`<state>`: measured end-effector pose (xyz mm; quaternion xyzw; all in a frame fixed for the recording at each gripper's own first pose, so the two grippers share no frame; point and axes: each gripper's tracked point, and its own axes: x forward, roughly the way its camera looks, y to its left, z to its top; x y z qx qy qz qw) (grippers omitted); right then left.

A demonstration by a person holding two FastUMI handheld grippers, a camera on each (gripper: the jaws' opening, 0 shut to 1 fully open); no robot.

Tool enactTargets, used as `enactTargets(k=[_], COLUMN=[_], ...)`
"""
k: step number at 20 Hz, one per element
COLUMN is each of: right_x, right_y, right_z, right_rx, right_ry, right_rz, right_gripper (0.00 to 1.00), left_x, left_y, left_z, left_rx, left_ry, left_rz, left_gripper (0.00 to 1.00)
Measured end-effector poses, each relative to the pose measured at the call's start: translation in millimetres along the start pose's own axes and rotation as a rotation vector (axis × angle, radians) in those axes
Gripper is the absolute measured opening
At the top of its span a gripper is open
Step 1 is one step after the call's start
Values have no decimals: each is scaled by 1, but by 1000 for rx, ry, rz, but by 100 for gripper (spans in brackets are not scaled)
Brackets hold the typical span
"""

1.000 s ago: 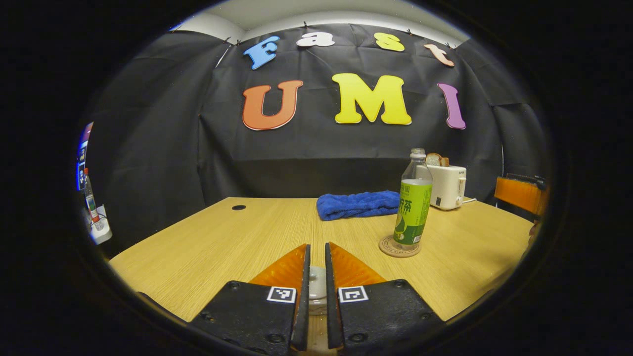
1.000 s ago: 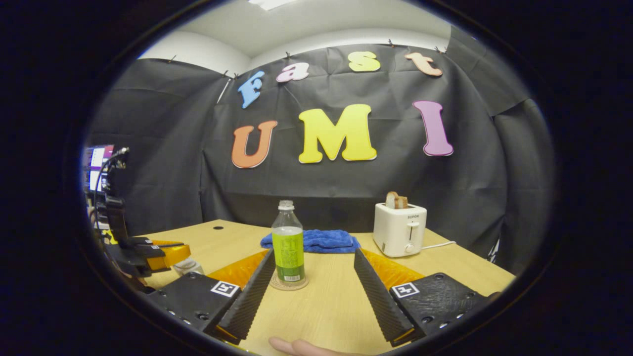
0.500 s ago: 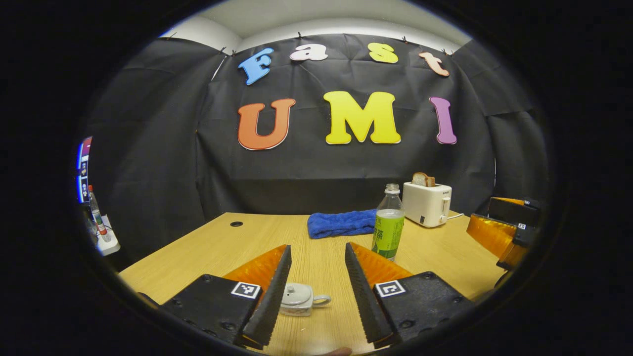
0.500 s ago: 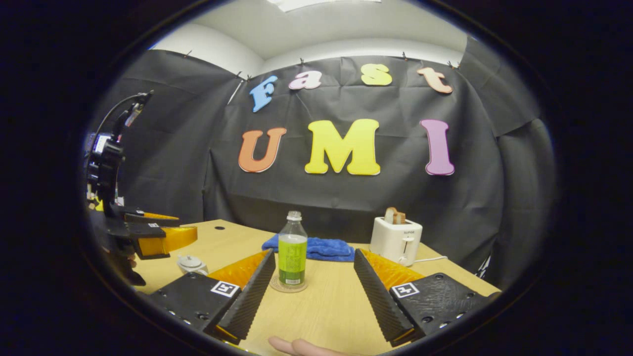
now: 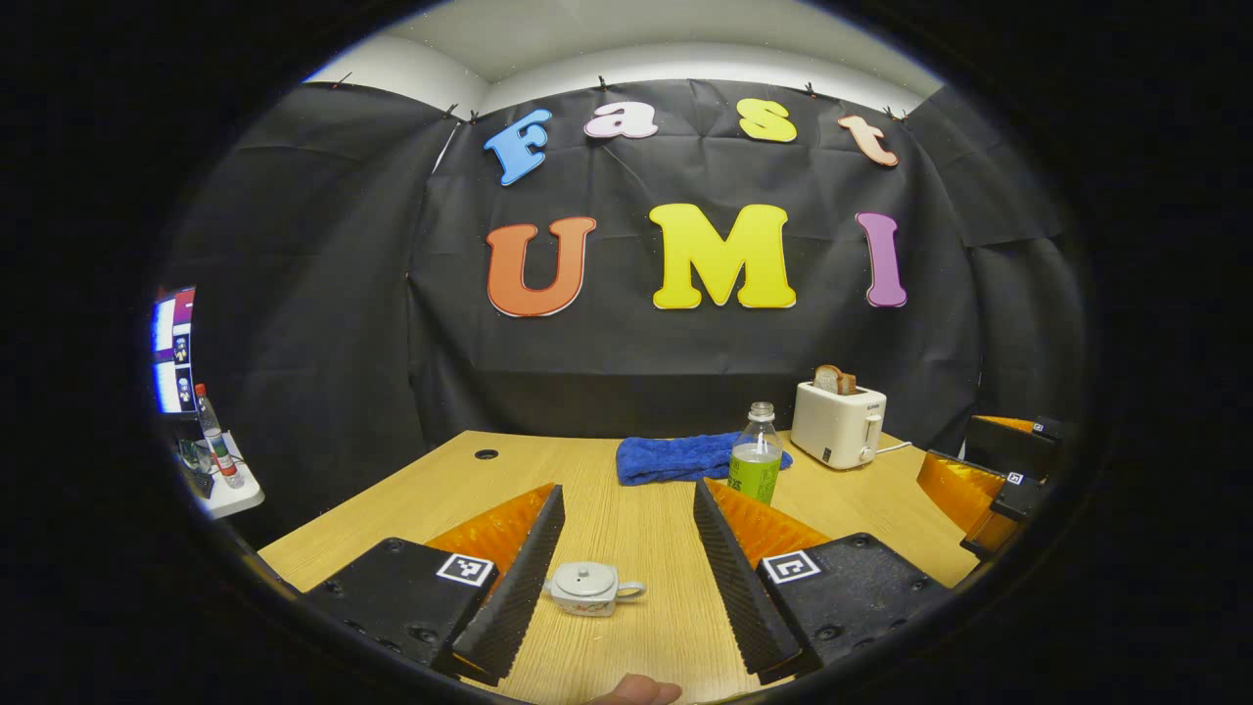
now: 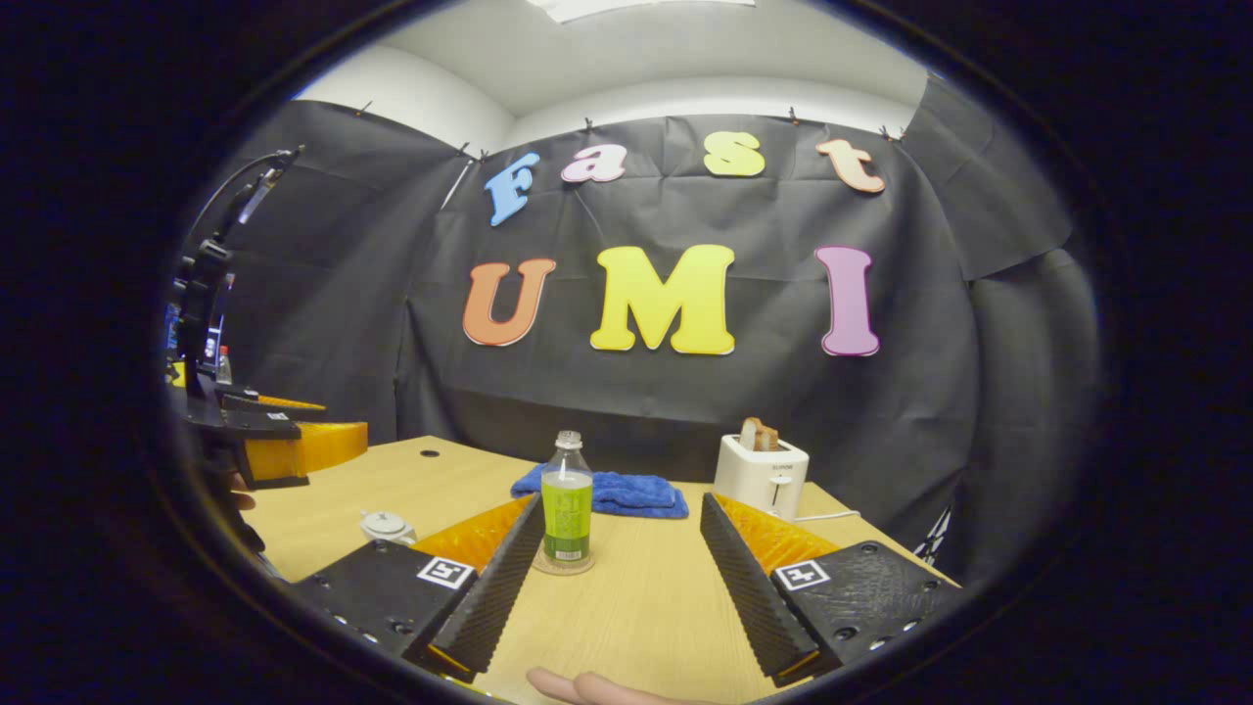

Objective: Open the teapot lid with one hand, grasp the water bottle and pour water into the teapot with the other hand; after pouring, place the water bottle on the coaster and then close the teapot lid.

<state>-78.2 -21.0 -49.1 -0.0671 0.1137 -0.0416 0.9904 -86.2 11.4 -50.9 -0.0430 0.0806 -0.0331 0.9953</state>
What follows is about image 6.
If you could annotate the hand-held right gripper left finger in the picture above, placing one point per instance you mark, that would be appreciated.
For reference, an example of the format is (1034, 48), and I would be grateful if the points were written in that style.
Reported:
(494, 597)

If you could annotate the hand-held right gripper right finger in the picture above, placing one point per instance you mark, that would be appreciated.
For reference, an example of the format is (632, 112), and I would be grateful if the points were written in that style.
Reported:
(749, 597)

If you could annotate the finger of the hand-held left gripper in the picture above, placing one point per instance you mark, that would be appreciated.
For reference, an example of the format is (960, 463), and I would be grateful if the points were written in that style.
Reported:
(259, 428)
(256, 397)

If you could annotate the round brown coaster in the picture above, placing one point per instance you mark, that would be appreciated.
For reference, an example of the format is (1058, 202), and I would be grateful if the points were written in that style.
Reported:
(548, 568)

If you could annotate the white teacup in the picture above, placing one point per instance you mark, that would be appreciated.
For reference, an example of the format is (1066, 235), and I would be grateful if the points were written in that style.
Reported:
(396, 538)

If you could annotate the clear green water bottle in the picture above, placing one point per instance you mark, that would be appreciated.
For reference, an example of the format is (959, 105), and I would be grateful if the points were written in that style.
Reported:
(568, 509)

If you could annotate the red capped plastic bottle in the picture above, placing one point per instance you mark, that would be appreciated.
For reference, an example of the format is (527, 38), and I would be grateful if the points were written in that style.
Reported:
(224, 370)

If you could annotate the computer monitor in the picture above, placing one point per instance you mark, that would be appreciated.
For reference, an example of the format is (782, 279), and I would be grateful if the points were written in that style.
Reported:
(212, 345)

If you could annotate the white toaster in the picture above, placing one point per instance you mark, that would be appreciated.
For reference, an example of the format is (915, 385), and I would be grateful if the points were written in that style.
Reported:
(759, 480)

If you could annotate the blue towel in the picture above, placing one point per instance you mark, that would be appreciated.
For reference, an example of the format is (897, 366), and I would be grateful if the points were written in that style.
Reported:
(636, 494)

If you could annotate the bread slice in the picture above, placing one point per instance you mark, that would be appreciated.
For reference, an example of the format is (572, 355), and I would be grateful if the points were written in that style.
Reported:
(759, 436)

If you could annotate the ceiling light panel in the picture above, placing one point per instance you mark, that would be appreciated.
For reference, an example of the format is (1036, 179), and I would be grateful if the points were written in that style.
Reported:
(636, 8)

